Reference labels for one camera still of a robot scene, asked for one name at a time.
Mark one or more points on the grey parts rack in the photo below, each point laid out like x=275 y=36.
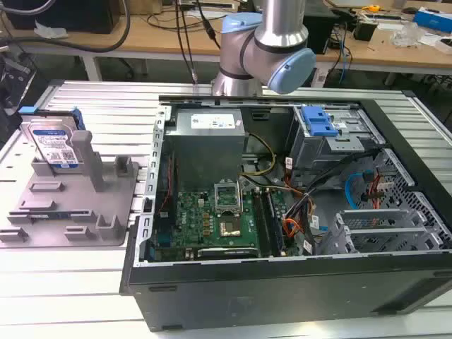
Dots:
x=70 y=197

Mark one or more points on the green motherboard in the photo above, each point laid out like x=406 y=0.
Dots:
x=212 y=219

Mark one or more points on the CPU socket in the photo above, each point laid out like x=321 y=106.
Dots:
x=229 y=229

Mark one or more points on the grey metal disk bay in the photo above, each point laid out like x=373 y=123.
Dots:
x=335 y=141

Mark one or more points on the grey power supply unit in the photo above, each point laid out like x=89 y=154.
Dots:
x=206 y=148

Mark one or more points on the black graphics card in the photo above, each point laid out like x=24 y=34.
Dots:
x=226 y=252

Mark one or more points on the RAM stick on rack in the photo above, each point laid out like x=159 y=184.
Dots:
x=49 y=214

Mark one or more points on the blue disk bay latch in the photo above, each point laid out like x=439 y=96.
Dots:
x=318 y=121

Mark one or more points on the hard disk in blue carrier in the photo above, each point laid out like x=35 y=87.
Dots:
x=53 y=141

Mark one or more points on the blue cardboard box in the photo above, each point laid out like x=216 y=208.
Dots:
x=433 y=18

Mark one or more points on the silver expansion slot bracket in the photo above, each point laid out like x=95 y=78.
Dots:
x=374 y=214
x=385 y=233

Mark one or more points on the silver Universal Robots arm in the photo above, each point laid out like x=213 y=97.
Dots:
x=268 y=46

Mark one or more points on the black box on desk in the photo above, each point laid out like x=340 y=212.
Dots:
x=60 y=14

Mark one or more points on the clear plastic bag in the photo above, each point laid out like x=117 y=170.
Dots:
x=406 y=35

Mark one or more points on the wooden desk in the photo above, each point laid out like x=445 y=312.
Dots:
x=176 y=39

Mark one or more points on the black open PC case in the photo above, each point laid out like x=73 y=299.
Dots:
x=282 y=282

